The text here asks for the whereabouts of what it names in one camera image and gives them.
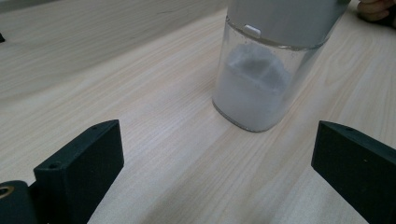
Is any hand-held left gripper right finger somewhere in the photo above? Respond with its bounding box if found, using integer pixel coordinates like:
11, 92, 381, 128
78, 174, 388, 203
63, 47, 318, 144
310, 120, 396, 224

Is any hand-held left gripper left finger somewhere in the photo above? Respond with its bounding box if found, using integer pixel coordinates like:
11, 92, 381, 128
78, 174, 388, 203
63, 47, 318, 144
33, 119, 125, 224

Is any clear jar with white lid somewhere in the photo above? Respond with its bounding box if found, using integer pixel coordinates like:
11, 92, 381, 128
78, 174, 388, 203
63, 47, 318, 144
211, 0, 353, 133

